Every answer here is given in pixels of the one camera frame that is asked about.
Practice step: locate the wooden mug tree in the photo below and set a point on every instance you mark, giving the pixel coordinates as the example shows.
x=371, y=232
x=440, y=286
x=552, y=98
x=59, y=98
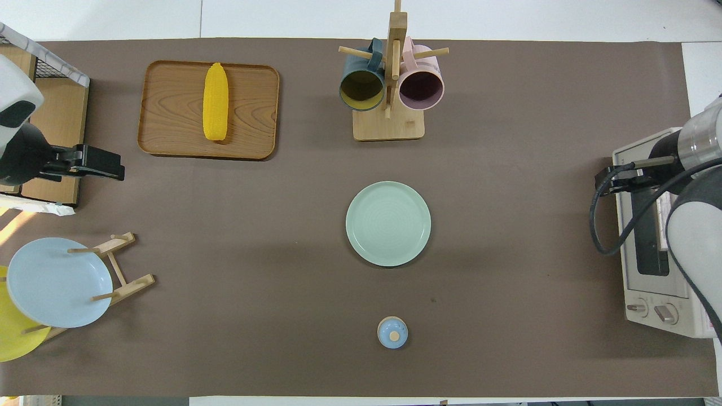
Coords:
x=389, y=127

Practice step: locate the dark blue mug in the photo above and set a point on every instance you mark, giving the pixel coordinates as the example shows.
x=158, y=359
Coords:
x=361, y=93

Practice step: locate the wooden serving tray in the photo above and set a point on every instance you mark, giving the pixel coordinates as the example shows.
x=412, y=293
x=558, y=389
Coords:
x=169, y=113

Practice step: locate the wooden plate rack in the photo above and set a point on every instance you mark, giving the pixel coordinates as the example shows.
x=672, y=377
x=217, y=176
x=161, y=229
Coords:
x=132, y=285

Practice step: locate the yellow corn cob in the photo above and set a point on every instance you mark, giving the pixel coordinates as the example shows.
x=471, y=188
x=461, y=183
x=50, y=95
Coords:
x=215, y=101

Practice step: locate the brown table mat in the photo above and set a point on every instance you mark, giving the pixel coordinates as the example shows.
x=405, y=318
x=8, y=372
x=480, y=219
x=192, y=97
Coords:
x=254, y=225

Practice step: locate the pale green plate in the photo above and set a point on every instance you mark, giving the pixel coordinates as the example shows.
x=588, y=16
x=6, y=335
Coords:
x=388, y=224

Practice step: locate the wooden stepped shelf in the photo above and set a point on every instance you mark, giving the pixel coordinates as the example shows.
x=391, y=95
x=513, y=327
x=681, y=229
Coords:
x=62, y=113

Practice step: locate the pink mug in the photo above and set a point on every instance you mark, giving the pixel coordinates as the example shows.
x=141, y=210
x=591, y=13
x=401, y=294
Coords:
x=420, y=90

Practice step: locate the small blue bell wooden knob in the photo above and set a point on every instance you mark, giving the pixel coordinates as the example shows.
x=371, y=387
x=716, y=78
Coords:
x=392, y=334

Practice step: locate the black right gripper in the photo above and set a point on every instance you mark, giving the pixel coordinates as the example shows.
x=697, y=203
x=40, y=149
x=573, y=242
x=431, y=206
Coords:
x=626, y=180

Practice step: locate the silver oven knob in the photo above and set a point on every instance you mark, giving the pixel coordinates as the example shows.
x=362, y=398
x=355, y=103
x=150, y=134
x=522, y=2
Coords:
x=637, y=308
x=666, y=313

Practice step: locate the wooden box with mesh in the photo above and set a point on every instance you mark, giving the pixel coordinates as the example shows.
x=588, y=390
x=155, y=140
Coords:
x=39, y=207

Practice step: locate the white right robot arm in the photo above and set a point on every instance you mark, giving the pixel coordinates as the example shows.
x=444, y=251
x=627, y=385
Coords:
x=699, y=237

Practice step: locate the beige toaster oven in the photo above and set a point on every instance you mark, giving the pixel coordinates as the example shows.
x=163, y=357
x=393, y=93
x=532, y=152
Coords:
x=692, y=327

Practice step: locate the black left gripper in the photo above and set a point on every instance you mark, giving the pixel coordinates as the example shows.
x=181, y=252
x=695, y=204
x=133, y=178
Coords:
x=93, y=160

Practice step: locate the yellow plate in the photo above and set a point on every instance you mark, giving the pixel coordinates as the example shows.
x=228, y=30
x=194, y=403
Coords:
x=14, y=341

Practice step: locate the light blue plate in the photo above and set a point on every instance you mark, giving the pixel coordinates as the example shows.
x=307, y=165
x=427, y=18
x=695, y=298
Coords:
x=56, y=282

